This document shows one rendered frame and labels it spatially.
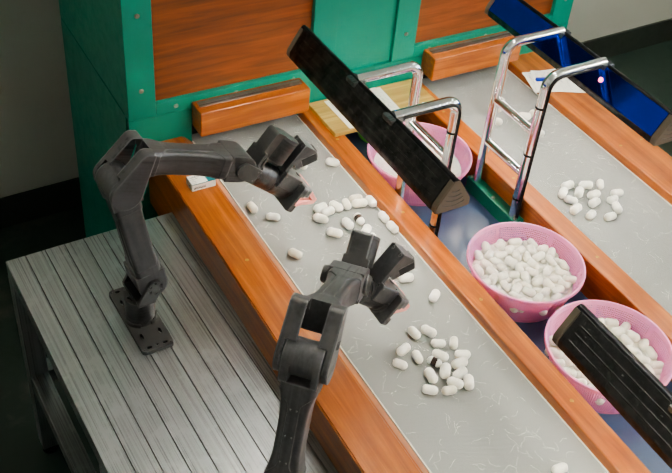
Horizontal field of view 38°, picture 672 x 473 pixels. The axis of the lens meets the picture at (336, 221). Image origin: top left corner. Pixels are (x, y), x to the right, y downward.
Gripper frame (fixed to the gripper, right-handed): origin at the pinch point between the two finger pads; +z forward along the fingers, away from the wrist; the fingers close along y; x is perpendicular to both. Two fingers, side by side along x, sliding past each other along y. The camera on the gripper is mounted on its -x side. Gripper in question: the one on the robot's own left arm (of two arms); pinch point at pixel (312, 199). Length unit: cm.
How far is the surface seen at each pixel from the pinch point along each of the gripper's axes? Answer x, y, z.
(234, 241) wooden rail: 17.8, 3.2, -7.2
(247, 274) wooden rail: 19.0, -7.6, -8.6
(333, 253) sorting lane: 6.8, -6.9, 9.3
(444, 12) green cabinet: -50, 46, 42
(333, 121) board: -10.6, 33.9, 23.6
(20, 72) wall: 44, 119, -7
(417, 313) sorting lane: 2.0, -30.7, 14.7
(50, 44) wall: 32, 120, -5
